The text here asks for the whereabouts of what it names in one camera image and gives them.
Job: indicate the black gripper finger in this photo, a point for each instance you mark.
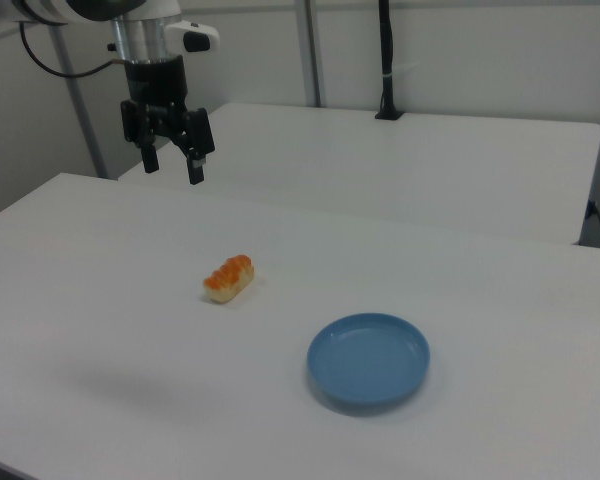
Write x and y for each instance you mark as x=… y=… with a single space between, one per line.
x=150 y=150
x=197 y=145

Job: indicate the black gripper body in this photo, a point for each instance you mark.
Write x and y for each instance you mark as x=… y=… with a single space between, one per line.
x=155 y=80

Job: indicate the orange glazed bread loaf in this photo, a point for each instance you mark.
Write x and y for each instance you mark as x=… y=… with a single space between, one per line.
x=227 y=280

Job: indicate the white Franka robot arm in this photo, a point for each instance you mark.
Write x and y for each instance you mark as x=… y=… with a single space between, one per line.
x=190 y=30

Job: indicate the blue round plate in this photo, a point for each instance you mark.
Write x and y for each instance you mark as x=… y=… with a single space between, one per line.
x=367 y=360

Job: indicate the white rectangular side table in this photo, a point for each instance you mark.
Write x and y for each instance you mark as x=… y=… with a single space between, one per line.
x=380 y=165

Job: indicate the grey metal frame post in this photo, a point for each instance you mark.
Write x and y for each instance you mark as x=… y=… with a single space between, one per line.
x=311 y=50
x=82 y=115

